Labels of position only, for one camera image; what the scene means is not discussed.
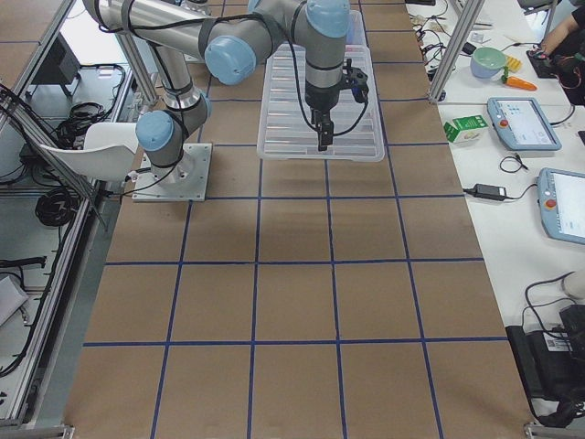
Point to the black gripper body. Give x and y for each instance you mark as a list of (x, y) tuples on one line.
[(319, 99)]

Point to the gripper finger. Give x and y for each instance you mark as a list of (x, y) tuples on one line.
[(317, 119), (324, 134)]

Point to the clear plastic box lid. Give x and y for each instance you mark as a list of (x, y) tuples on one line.
[(301, 121)]

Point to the clear plastic storage box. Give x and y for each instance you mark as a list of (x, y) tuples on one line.
[(355, 37)]

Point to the green white carton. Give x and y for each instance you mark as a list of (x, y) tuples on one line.
[(465, 129)]

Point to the green bowl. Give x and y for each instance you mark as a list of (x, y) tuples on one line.
[(486, 62)]

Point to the black power adapter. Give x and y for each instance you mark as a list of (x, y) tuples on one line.
[(489, 192)]

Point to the teach pendant tablet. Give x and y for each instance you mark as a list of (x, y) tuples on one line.
[(521, 125), (561, 204)]

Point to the yellow toy corn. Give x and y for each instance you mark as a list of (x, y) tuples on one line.
[(513, 65)]

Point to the toy carrot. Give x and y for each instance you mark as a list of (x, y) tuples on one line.
[(517, 83)]

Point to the white chair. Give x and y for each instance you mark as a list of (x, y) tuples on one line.
[(107, 154)]

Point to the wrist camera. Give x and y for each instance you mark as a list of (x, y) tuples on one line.
[(355, 79)]

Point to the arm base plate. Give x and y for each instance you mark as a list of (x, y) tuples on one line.
[(187, 180)]

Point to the aluminium frame post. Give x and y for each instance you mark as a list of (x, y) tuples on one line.
[(459, 36)]

